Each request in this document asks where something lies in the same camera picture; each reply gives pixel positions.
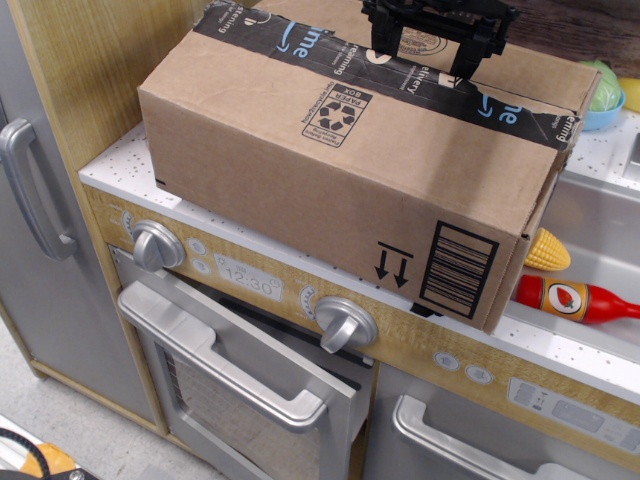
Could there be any yellow object at floor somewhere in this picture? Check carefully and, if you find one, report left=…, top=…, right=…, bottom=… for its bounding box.
left=20, top=443, right=76, bottom=478

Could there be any black braided cable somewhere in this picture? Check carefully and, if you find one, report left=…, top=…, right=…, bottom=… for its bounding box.
left=0, top=427, right=54, bottom=476

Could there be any yellow toy corn cob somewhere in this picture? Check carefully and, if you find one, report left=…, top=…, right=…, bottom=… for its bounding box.
left=524, top=227, right=572, bottom=272

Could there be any yellow toy at right edge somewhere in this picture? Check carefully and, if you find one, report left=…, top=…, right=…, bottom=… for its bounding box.
left=619, top=77, right=640, bottom=113

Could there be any silver dishwasher door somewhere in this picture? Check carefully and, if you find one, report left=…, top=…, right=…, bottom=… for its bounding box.
left=363, top=364, right=639, bottom=480

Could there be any grey toy fridge door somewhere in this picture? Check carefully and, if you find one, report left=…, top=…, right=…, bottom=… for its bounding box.
left=1, top=2, right=160, bottom=428

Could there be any silver oven door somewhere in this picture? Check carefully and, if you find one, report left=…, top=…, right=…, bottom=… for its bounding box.
left=118, top=281, right=374, bottom=479

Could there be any silver fridge door handle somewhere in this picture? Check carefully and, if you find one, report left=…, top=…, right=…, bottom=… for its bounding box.
left=1, top=118, right=78, bottom=261

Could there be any silver right oven knob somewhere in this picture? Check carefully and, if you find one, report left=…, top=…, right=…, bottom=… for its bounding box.
left=315, top=296, right=378, bottom=353

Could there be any blue toy bowl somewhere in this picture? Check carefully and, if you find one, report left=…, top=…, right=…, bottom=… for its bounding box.
left=583, top=90, right=626, bottom=131

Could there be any silver left oven knob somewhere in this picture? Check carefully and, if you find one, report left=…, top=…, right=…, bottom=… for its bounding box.
left=133, top=220, right=186, bottom=273

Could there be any silver toy sink basin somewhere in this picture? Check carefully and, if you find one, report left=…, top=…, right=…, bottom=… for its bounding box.
left=501, top=173, right=639, bottom=362

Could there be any large brown cardboard box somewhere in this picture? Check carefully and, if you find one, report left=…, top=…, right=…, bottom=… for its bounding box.
left=139, top=1, right=600, bottom=332

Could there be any silver oven knob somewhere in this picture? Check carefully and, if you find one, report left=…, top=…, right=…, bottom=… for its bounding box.
left=315, top=296, right=378, bottom=353
left=133, top=220, right=186, bottom=273

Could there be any red toy ketchup bottle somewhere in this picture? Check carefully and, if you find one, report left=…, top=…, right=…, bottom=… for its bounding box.
left=515, top=275, right=639, bottom=325

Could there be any green toy cabbage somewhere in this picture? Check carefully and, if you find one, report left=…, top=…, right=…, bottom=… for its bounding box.
left=581, top=60, right=622, bottom=112

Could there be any silver dishwasher door handle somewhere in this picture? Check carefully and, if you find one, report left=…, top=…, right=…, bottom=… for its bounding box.
left=392, top=395, right=585, bottom=480

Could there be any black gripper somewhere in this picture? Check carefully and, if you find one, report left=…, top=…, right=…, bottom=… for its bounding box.
left=362, top=0, right=520, bottom=79

